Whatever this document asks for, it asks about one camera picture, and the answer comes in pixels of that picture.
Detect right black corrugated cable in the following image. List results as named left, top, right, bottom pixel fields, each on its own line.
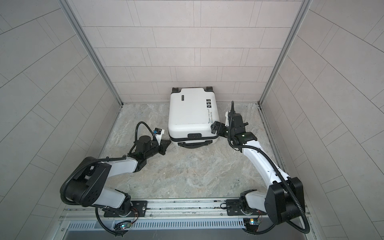
left=227, top=100, right=311, bottom=235

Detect left circuit board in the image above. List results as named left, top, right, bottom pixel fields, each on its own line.
left=114, top=221, right=132, bottom=231

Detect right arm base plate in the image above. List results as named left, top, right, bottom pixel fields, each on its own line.
left=224, top=199, right=267, bottom=216

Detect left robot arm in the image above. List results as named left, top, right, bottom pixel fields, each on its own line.
left=60, top=136, right=171, bottom=209

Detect right circuit board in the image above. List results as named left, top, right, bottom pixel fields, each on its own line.
left=243, top=218, right=260, bottom=233

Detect left black corrugated cable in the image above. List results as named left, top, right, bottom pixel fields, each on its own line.
left=59, top=121, right=158, bottom=236

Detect white black suitcase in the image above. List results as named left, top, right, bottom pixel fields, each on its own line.
left=168, top=86, right=220, bottom=149

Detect aluminium mounting rail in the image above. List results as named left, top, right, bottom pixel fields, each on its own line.
left=59, top=196, right=310, bottom=221

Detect metal corner post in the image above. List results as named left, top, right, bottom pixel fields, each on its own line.
left=58, top=0, right=124, bottom=106
left=258, top=0, right=312, bottom=106

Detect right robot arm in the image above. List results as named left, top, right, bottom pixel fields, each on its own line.
left=211, top=122, right=310, bottom=234

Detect black corrugated cable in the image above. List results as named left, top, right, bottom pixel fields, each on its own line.
left=227, top=100, right=311, bottom=235
left=59, top=121, right=158, bottom=236

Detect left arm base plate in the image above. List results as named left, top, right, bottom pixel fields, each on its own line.
left=102, top=201, right=148, bottom=218

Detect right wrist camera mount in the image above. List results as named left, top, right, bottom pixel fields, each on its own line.
left=226, top=111, right=248, bottom=135

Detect circuit board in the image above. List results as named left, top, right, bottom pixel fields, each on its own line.
left=243, top=218, right=260, bottom=233
left=114, top=221, right=132, bottom=231

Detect metal corner post right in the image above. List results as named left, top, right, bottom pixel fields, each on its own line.
left=258, top=0, right=312, bottom=106

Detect metal corner post left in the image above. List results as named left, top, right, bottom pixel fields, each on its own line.
left=58, top=0, right=124, bottom=106

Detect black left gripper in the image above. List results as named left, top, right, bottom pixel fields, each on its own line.
left=143, top=139, right=172, bottom=161

